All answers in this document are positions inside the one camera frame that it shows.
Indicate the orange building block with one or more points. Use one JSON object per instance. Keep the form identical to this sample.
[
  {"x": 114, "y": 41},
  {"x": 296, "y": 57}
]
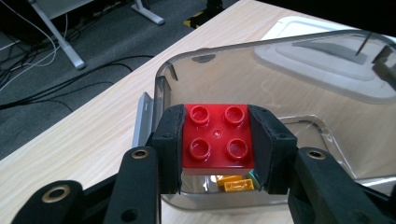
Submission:
[
  {"x": 229, "y": 179},
  {"x": 238, "y": 186}
]

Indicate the white metal stand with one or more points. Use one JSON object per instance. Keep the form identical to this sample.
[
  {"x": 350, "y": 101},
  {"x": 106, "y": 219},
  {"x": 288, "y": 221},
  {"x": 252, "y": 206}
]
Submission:
[{"x": 67, "y": 46}]

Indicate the white container lid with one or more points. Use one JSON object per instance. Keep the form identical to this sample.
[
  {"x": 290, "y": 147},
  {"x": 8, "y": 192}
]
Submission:
[{"x": 299, "y": 29}]

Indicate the black stand with striped base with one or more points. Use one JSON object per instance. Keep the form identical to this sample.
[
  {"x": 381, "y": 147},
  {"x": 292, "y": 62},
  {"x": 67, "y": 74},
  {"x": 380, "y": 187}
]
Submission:
[{"x": 194, "y": 20}]

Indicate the red building block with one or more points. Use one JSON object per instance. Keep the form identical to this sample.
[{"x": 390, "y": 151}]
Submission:
[{"x": 218, "y": 155}]

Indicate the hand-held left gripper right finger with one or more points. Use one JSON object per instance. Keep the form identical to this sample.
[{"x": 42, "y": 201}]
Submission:
[{"x": 271, "y": 149}]

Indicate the clear plastic container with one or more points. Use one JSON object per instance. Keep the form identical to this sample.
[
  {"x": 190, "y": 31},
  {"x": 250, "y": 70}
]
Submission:
[{"x": 236, "y": 81}]

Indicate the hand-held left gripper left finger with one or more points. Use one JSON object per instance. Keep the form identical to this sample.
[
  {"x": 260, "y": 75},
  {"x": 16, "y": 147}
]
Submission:
[{"x": 169, "y": 140}]

